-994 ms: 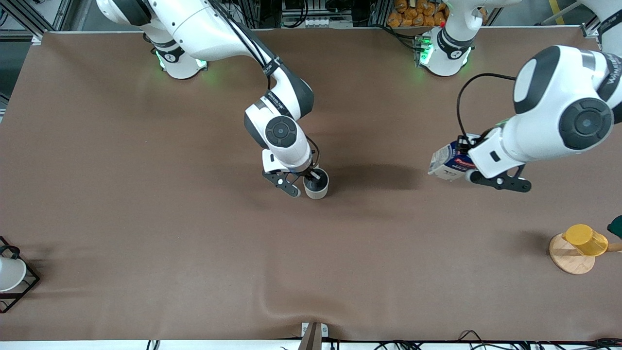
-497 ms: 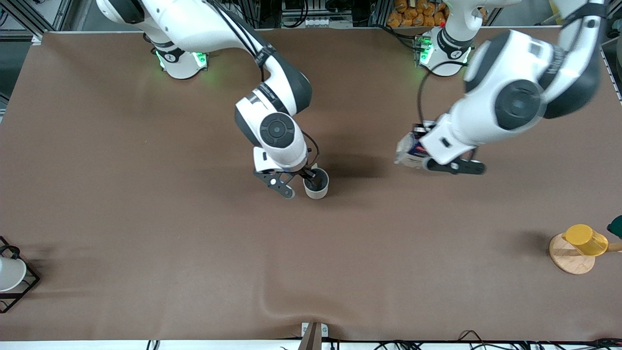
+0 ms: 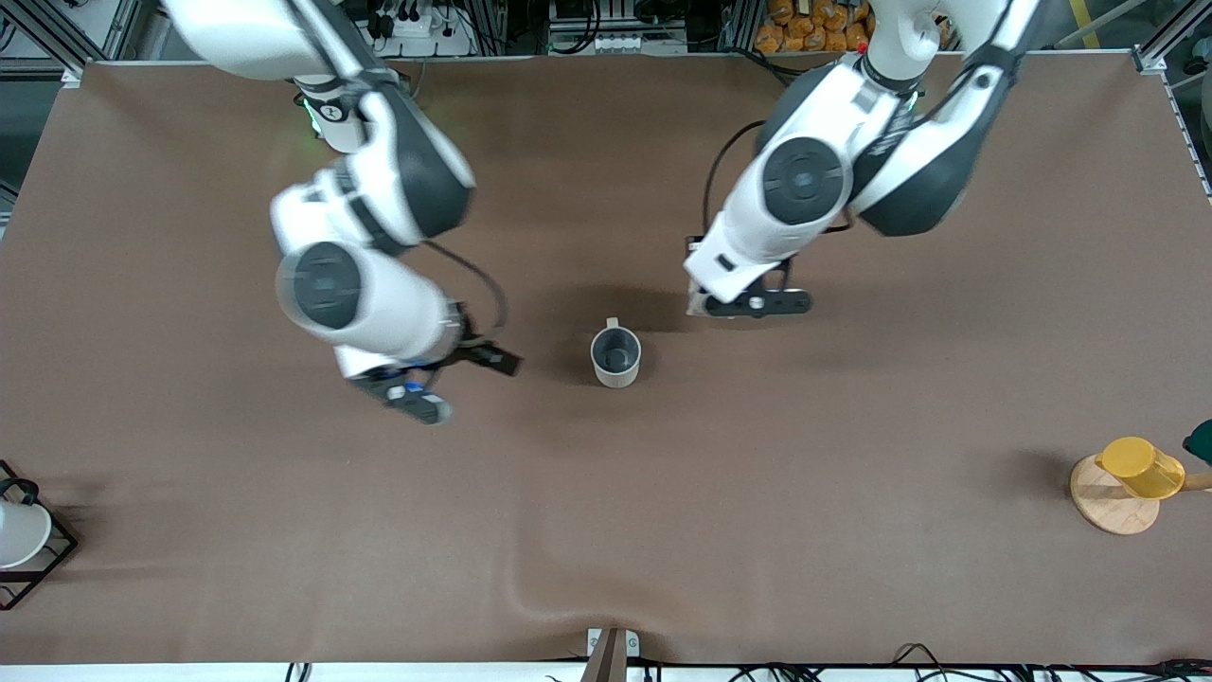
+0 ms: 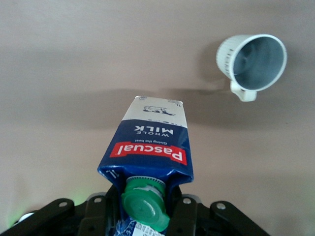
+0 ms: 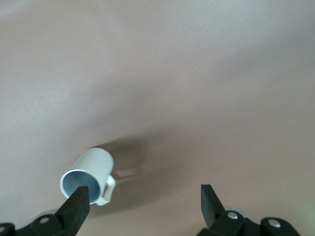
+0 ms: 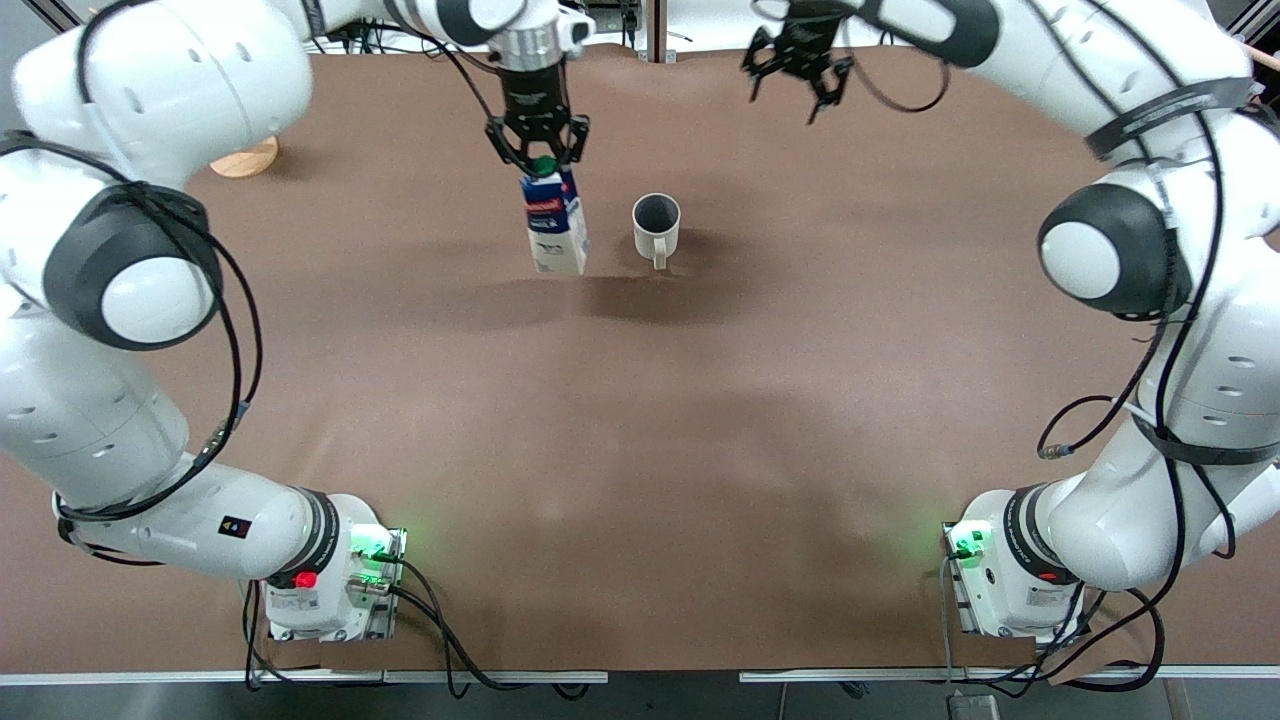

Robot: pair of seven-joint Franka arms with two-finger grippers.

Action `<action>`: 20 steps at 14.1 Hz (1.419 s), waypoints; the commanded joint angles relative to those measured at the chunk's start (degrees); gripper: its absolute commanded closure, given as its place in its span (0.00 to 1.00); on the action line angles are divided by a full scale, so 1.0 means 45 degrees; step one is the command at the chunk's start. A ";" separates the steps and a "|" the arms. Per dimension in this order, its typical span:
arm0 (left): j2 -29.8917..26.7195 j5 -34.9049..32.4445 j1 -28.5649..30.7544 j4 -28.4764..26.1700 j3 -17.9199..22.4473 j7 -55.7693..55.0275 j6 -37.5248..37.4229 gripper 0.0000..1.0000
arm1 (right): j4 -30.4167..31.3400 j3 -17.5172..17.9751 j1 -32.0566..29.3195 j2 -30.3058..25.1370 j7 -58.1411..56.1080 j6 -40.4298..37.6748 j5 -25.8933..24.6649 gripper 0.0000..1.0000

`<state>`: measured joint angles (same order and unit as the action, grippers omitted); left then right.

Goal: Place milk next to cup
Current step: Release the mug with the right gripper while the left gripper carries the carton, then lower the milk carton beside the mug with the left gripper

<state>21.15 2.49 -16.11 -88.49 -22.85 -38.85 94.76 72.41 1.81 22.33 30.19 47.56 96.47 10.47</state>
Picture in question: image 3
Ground bag of orange buns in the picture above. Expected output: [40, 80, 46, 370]
[754, 0, 950, 55]

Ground black wire rack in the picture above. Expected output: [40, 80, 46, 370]
[0, 460, 80, 612]

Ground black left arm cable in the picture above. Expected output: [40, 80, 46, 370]
[702, 119, 770, 240]

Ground black floor cables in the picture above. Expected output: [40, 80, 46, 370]
[729, 642, 1212, 682]

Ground white power strip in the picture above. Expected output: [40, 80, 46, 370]
[379, 8, 472, 58]

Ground white terminal block strip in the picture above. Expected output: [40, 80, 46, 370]
[549, 32, 647, 56]

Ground metal table clamp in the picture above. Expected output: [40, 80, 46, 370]
[579, 627, 642, 682]

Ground round wooden board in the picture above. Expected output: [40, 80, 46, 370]
[1070, 455, 1162, 537]

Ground white mug with grey inside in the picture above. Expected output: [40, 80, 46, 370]
[590, 317, 644, 390]

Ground white cup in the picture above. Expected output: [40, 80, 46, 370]
[0, 499, 54, 570]

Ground yellow plastic cup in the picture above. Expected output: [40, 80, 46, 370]
[1096, 436, 1187, 501]

